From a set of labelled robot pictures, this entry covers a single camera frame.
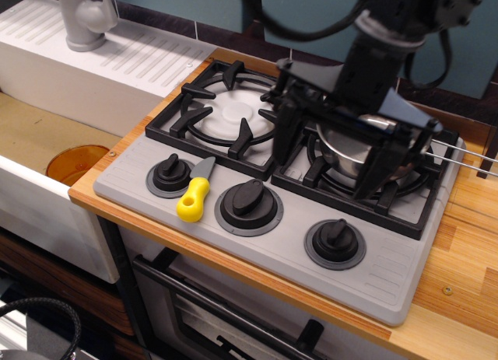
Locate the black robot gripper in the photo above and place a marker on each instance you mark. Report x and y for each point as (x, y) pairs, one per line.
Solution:
(336, 96)

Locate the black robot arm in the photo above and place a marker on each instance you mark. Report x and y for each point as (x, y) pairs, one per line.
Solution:
(408, 21)

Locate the stainless steel pan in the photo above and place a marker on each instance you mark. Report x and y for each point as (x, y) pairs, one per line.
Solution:
(347, 155)

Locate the black right burner grate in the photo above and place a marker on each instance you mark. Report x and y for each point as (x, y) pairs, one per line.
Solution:
(403, 206)

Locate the black burner grate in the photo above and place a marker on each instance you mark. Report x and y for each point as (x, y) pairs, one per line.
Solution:
(221, 114)
(403, 206)

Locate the black right stove knob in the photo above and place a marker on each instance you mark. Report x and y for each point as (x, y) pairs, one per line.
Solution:
(335, 245)

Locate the black stove knob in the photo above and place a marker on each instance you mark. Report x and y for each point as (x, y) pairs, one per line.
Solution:
(335, 245)
(249, 209)
(170, 177)

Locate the black middle stove knob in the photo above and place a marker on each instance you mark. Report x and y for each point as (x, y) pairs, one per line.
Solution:
(249, 209)

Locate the black left burner grate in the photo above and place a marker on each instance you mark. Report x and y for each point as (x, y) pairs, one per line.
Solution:
(221, 114)

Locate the grey toy stove top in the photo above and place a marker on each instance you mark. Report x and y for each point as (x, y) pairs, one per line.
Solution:
(381, 286)

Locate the black left stove knob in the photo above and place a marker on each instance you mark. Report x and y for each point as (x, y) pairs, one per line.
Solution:
(170, 177)

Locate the toy oven door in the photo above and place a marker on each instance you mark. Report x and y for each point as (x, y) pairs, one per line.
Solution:
(213, 316)

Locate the orange plastic bowl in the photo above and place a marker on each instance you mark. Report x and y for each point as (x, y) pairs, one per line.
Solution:
(70, 165)

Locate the grey toy faucet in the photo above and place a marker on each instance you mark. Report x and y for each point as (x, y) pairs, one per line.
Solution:
(86, 23)

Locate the white toy sink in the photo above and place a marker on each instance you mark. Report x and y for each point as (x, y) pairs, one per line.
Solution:
(53, 98)

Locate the yellow handled toy knife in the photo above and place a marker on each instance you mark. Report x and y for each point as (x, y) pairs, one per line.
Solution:
(190, 207)

